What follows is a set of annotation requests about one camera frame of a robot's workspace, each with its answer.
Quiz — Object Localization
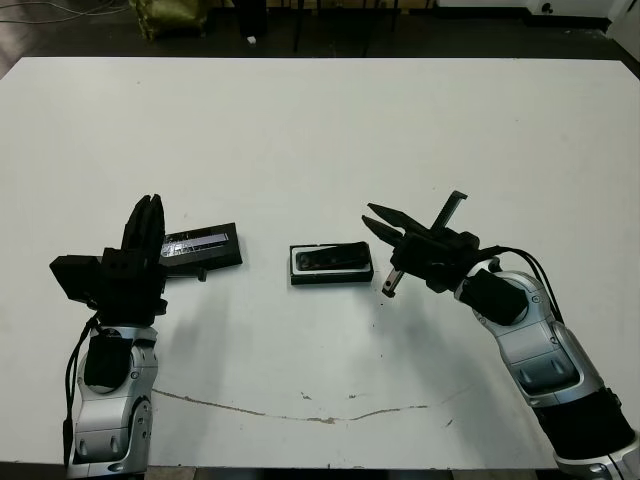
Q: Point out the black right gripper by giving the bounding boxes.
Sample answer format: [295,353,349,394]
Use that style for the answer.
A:
[360,203,482,299]

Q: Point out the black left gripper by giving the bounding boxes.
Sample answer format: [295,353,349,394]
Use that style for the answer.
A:
[94,193,207,326]

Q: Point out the black box lid silver print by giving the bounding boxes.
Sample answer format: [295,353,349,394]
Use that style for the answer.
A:
[159,222,245,272]

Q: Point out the small black camera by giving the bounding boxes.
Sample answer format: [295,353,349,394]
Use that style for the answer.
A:
[294,241,370,271]

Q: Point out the black box base white lining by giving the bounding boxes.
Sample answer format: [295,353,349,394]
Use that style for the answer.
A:
[288,241,375,287]

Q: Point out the yellow-green bag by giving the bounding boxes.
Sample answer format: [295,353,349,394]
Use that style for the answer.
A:
[127,0,209,41]

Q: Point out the white appliance with black knob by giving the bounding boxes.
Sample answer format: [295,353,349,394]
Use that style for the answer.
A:
[529,0,614,16]

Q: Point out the white cabinet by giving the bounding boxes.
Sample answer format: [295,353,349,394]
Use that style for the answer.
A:
[607,0,640,49]

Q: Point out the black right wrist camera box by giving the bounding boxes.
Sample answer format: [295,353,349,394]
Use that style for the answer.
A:
[430,191,469,232]

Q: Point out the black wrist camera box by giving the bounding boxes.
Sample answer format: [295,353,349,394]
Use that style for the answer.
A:
[430,191,469,232]
[49,254,106,304]

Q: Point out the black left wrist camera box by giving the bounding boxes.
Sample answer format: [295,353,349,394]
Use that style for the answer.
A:
[49,254,106,304]

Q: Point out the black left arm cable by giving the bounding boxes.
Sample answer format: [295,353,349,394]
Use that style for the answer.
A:
[62,312,99,464]

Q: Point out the white floor cables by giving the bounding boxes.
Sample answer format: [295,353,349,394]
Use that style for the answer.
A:
[0,0,132,25]

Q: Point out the wide black post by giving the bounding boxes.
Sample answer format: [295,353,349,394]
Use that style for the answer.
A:
[239,0,271,39]

